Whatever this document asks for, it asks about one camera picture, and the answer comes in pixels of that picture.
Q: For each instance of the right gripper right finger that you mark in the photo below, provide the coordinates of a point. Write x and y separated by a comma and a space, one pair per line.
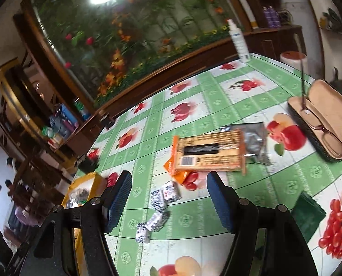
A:
266, 240

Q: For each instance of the white spray bottle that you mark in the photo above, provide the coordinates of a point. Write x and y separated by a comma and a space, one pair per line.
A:
239, 42

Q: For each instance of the orange snack bag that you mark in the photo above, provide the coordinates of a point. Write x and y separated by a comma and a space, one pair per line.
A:
182, 177

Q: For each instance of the flower painting glass panel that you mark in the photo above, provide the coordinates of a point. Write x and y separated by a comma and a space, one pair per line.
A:
108, 45

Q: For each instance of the orange cracker pack barcode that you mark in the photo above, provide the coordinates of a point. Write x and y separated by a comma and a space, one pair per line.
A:
221, 151

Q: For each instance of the silver foil snack bag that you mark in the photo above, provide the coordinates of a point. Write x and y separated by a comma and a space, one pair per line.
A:
255, 140

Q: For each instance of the blue white candy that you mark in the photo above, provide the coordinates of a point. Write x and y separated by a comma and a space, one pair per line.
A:
170, 192
157, 201
143, 234
157, 221

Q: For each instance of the black small container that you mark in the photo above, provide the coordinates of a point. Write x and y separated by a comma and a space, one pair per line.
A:
107, 121

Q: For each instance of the black tin near box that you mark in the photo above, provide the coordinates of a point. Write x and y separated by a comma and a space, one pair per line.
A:
87, 164

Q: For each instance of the yellow cardboard box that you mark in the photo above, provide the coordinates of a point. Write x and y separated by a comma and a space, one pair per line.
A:
79, 192

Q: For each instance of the green fruit tablecloth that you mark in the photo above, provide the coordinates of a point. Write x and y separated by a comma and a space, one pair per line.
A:
303, 119

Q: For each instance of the open glasses case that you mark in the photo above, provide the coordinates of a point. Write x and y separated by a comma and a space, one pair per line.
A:
323, 120

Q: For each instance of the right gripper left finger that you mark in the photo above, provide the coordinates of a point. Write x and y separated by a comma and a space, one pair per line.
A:
53, 250

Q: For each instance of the purple bottles on shelf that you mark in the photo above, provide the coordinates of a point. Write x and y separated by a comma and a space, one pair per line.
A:
272, 17

